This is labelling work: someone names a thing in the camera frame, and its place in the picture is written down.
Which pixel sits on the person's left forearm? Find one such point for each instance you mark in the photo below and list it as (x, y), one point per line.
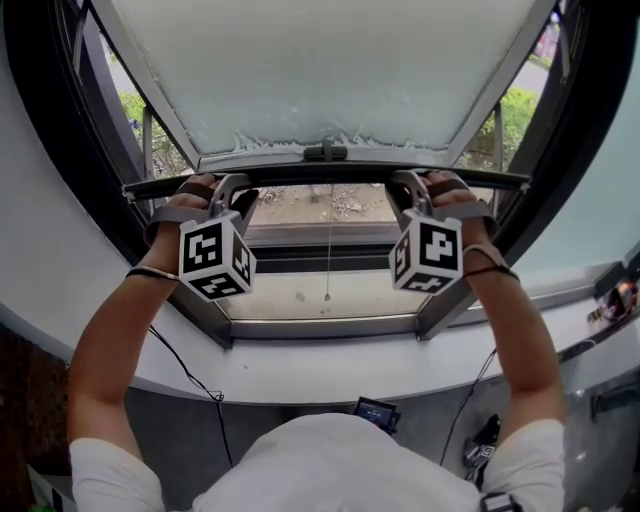
(110, 350)

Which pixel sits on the black window frame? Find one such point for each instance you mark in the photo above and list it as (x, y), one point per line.
(325, 250)

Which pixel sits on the person in white shirt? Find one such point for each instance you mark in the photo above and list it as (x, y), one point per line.
(325, 465)

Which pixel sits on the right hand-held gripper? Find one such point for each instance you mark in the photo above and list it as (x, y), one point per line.
(430, 255)

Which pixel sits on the clear low window pane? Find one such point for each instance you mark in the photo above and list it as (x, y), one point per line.
(360, 302)

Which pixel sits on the large frosted glass pane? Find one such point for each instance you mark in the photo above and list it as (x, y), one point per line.
(575, 225)

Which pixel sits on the black wrist band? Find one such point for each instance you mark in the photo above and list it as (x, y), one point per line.
(492, 270)
(150, 273)

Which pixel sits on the frosted awning window sash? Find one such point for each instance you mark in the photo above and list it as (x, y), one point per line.
(325, 75)

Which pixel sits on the person's right forearm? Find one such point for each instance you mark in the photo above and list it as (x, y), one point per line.
(520, 350)

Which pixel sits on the small black screen device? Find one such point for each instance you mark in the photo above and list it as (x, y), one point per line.
(375, 412)

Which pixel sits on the person's left hand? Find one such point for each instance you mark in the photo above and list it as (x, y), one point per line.
(192, 192)

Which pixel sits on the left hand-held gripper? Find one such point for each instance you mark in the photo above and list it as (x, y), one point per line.
(215, 260)

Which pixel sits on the person's right hand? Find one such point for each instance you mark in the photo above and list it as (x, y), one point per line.
(450, 192)

